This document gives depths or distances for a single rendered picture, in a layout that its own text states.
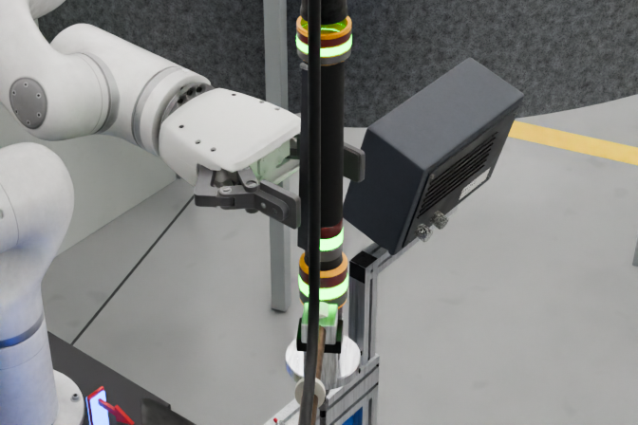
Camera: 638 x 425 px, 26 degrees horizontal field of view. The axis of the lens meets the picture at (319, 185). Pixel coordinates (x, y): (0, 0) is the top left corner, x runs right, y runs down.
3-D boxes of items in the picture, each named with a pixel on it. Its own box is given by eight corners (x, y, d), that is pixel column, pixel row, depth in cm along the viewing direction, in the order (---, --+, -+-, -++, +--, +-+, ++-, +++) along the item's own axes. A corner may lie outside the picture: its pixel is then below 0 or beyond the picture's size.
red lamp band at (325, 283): (346, 289, 121) (346, 279, 120) (296, 286, 121) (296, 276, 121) (349, 258, 125) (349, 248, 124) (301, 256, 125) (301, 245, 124)
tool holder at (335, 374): (357, 409, 125) (359, 327, 119) (279, 404, 125) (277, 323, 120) (363, 341, 132) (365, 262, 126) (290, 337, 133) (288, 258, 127)
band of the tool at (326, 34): (348, 69, 108) (349, 37, 106) (294, 66, 108) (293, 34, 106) (352, 42, 111) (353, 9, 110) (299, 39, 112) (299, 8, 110)
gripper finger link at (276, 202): (242, 196, 119) (302, 227, 115) (216, 213, 117) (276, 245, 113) (241, 165, 117) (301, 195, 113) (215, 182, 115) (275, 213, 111)
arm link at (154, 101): (203, 125, 132) (226, 137, 131) (136, 167, 127) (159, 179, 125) (198, 49, 127) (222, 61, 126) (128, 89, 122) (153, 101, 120)
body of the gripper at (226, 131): (222, 127, 131) (312, 172, 125) (144, 175, 125) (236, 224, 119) (218, 60, 127) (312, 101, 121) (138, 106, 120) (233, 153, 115)
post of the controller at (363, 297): (363, 366, 214) (365, 267, 202) (347, 358, 216) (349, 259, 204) (374, 356, 216) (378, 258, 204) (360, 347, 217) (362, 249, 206)
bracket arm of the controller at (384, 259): (365, 284, 204) (365, 268, 202) (348, 276, 206) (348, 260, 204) (457, 210, 219) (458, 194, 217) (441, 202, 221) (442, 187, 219)
